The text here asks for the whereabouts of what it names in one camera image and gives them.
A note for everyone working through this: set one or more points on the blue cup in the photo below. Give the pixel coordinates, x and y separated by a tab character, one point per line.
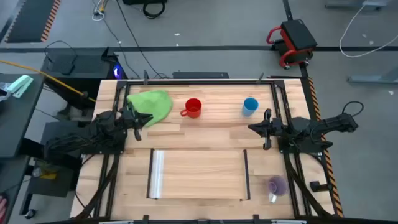
249	107

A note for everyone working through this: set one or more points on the orange and black hazard strip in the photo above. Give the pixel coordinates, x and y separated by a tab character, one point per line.
337	202

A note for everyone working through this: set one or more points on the mint green stapler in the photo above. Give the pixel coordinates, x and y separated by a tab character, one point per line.
20	85

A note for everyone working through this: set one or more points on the black metal table frame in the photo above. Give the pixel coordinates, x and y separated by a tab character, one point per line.
236	82

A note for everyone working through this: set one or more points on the red and black rolling stool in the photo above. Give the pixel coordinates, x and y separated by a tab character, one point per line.
293	39

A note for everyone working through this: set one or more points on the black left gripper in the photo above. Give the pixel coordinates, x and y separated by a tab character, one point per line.
130	119

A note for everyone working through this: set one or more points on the black power strip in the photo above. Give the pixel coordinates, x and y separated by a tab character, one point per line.
200	75

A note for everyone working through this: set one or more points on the black mat with orange edge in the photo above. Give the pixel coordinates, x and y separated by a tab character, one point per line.
29	18

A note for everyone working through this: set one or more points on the black knob clamp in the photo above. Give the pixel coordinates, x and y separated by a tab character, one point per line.
317	186

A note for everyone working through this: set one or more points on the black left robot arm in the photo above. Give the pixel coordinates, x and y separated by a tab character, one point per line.
102	129

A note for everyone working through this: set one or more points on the black low cart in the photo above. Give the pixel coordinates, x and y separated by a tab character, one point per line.
56	186

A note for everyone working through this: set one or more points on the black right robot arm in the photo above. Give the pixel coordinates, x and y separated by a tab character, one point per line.
335	123

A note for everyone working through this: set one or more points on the yellow item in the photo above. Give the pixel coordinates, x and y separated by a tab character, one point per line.
49	175

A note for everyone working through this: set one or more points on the green cloth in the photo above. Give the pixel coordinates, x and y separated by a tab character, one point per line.
152	104

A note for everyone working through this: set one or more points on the black computer tower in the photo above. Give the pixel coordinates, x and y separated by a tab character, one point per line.
90	67

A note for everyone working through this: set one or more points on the black table edge clamp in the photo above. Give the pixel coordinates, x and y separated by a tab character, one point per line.
145	77
145	219
256	219
260	78

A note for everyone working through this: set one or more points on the grey table leg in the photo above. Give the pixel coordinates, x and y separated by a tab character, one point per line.
373	79

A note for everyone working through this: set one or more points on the black desk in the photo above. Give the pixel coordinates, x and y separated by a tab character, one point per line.
18	124

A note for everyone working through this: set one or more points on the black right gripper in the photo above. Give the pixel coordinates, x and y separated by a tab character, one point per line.
273	127

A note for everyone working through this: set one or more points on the red mug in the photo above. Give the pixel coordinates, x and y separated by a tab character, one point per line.
193	109

